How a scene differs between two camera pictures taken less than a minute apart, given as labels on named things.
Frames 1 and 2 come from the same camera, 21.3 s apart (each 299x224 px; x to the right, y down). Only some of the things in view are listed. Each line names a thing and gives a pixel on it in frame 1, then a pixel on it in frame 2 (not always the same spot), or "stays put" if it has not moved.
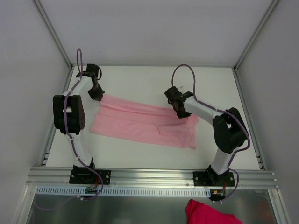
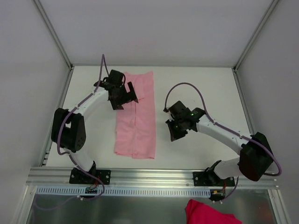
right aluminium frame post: x=271 y=8 stays put
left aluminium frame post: x=54 y=33 stays put
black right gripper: x=180 y=111 → x=177 y=127
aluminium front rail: x=164 y=178 stays put
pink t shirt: x=117 y=116 → x=135 y=134
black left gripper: x=96 y=92 → x=122 y=97
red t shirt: x=199 y=213 stays put
